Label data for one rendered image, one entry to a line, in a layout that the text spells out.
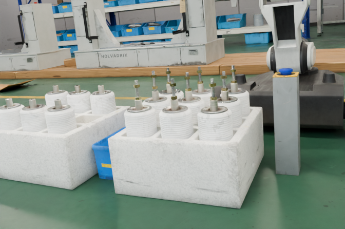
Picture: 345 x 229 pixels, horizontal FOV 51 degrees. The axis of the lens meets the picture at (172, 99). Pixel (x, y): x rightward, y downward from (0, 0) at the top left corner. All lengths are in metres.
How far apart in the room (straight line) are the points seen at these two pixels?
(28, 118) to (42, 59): 3.05
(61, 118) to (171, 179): 0.42
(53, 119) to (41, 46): 3.15
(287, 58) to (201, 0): 1.70
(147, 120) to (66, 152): 0.29
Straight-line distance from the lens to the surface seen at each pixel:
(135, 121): 1.08
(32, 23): 4.36
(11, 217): 1.19
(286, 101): 1.14
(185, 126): 1.03
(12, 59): 4.58
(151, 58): 3.44
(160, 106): 1.17
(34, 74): 4.26
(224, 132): 1.00
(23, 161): 1.37
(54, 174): 1.28
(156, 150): 1.04
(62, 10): 7.50
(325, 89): 1.49
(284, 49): 1.67
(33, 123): 1.33
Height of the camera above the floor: 0.51
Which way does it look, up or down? 13 degrees down
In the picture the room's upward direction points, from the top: 5 degrees counter-clockwise
